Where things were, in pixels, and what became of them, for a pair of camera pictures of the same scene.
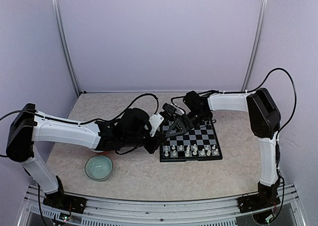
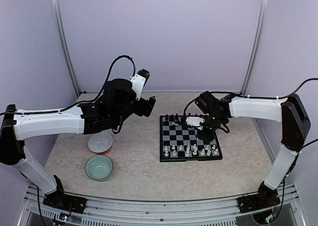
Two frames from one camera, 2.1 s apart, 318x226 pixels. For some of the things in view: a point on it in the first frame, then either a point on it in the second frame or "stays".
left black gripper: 151,148 to 142,110
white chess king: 195,152 stays
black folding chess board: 199,143 stays
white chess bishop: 202,152 stays
